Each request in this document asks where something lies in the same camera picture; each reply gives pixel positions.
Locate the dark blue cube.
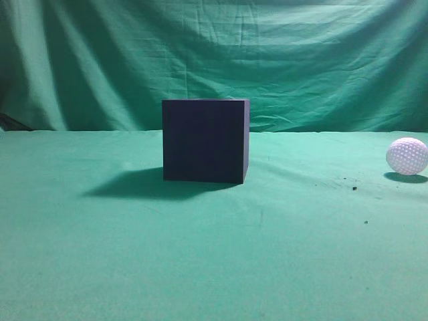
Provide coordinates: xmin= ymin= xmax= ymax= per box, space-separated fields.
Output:
xmin=162 ymin=99 xmax=250 ymax=184

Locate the white dimpled golf ball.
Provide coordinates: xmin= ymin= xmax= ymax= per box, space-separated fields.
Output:
xmin=385 ymin=137 xmax=427 ymax=176

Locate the green cloth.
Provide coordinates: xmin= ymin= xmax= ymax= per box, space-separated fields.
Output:
xmin=1 ymin=1 xmax=427 ymax=320

